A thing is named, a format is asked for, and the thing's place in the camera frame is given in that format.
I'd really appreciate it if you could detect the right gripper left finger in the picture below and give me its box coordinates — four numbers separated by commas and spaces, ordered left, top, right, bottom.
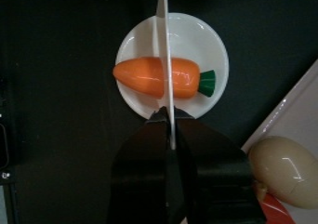
105, 105, 174, 224

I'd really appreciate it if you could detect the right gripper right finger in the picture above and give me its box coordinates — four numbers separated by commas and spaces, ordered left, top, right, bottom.
173, 106, 268, 224

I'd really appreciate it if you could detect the orange toy carrot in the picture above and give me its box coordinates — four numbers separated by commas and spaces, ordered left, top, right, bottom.
113, 56, 218, 99

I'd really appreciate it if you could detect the beige toy onion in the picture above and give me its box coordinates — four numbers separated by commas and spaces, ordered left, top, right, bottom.
247, 135, 318, 210

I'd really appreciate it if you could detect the red toy pepper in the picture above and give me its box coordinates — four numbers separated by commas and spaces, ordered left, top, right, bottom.
257, 191, 298, 224

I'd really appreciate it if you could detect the wooden tray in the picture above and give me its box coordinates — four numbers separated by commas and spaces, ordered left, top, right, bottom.
239, 58, 318, 224

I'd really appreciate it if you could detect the white plate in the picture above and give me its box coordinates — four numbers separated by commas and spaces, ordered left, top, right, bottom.
115, 11, 231, 121

